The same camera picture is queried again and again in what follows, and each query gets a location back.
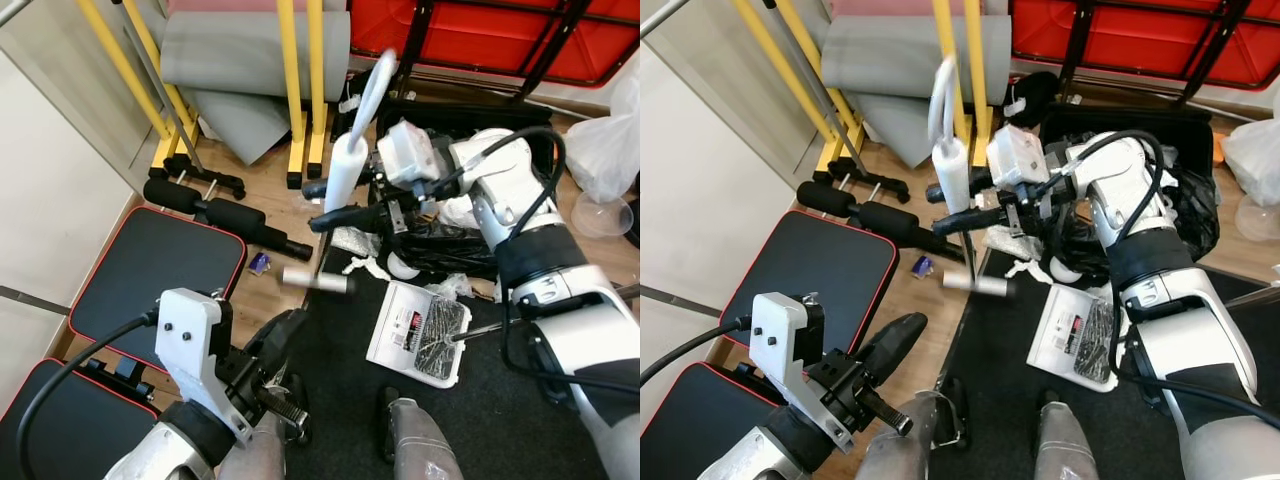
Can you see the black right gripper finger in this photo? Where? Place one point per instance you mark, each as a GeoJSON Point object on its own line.
{"type": "Point", "coordinates": [970, 221]}
{"type": "Point", "coordinates": [982, 182]}
{"type": "Point", "coordinates": [350, 218]}
{"type": "Point", "coordinates": [314, 189]}

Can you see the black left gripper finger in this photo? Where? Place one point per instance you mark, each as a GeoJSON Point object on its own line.
{"type": "Point", "coordinates": [895, 345]}
{"type": "Point", "coordinates": [280, 340]}

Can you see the black floor mat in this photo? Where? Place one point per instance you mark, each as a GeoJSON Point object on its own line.
{"type": "Point", "coordinates": [480, 430]}
{"type": "Point", "coordinates": [1000, 430]}

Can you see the crumpled clear plastic wrap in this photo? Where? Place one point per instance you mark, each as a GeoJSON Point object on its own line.
{"type": "Point", "coordinates": [450, 286]}
{"type": "Point", "coordinates": [355, 242]}
{"type": "Point", "coordinates": [1010, 244]}

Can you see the black steel tube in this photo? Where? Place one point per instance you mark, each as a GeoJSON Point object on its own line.
{"type": "Point", "coordinates": [290, 245]}
{"type": "Point", "coordinates": [940, 248]}

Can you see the white crumpled paper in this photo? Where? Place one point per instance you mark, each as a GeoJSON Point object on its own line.
{"type": "Point", "coordinates": [458, 212]}

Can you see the silver robot left leg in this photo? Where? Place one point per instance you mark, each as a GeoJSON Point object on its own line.
{"type": "Point", "coordinates": [255, 455]}
{"type": "Point", "coordinates": [900, 455]}

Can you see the purple wrapper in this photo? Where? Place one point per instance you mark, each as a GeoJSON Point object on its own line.
{"type": "Point", "coordinates": [260, 264]}
{"type": "Point", "coordinates": [922, 267]}

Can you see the black foam roller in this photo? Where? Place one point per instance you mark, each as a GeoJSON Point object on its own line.
{"type": "Point", "coordinates": [235, 220]}
{"type": "Point", "coordinates": [172, 196]}
{"type": "Point", "coordinates": [828, 198]}
{"type": "Point", "coordinates": [890, 222]}

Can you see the black fabric bin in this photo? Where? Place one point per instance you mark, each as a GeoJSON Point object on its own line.
{"type": "Point", "coordinates": [470, 115]}
{"type": "Point", "coordinates": [1120, 118]}

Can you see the black pouch with white tag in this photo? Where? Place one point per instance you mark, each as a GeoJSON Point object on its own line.
{"type": "Point", "coordinates": [1035, 95]}
{"type": "Point", "coordinates": [355, 92]}

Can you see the black bench pad red trim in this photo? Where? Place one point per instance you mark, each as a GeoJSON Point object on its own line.
{"type": "Point", "coordinates": [690, 430]}
{"type": "Point", "coordinates": [90, 430]}
{"type": "Point", "coordinates": [150, 280]}
{"type": "Point", "coordinates": [800, 250]}

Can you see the grey rolled mat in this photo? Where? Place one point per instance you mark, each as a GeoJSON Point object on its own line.
{"type": "Point", "coordinates": [890, 58]}
{"type": "Point", "coordinates": [230, 55]}

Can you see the red folding table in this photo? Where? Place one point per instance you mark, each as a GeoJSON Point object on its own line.
{"type": "Point", "coordinates": [1130, 38]}
{"type": "Point", "coordinates": [470, 35]}

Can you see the grey metal rod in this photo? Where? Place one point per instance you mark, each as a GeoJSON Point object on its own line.
{"type": "Point", "coordinates": [815, 80]}
{"type": "Point", "coordinates": [163, 85]}

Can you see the clear plastic bowl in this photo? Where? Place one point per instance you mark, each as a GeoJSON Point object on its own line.
{"type": "Point", "coordinates": [1260, 222]}
{"type": "Point", "coordinates": [602, 218]}

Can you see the white plastic bag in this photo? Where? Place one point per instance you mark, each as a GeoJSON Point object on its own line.
{"type": "Point", "coordinates": [605, 150]}
{"type": "Point", "coordinates": [1255, 160]}

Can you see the pink foam mat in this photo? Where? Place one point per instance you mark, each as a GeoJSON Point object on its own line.
{"type": "Point", "coordinates": [230, 6]}
{"type": "Point", "coordinates": [890, 7]}

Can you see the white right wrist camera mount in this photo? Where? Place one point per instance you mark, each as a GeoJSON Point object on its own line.
{"type": "Point", "coordinates": [1018, 155]}
{"type": "Point", "coordinates": [408, 152]}

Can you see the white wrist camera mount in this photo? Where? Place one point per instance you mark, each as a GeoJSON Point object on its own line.
{"type": "Point", "coordinates": [408, 152]}
{"type": "Point", "coordinates": [785, 345]}
{"type": "Point", "coordinates": [190, 340]}
{"type": "Point", "coordinates": [1018, 155]}

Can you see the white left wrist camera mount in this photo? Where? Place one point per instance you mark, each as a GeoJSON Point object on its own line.
{"type": "Point", "coordinates": [785, 345]}
{"type": "Point", "coordinates": [190, 340]}

